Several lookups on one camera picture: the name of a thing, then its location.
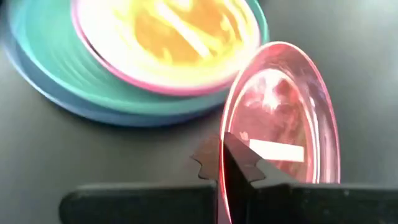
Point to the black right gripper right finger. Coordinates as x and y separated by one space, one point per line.
311 203

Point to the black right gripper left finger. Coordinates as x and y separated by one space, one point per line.
140 203

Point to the clear pink plastic plate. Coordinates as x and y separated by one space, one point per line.
280 109

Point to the opaque pink plastic plate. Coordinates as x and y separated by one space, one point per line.
149 88

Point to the clear orange plastic plate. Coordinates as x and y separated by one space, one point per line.
161 40

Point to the large blue plastic plate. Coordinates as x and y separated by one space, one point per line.
93 115

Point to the black table mat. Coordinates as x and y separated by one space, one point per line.
46 149

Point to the large teal plastic plate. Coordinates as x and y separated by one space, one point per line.
62 62

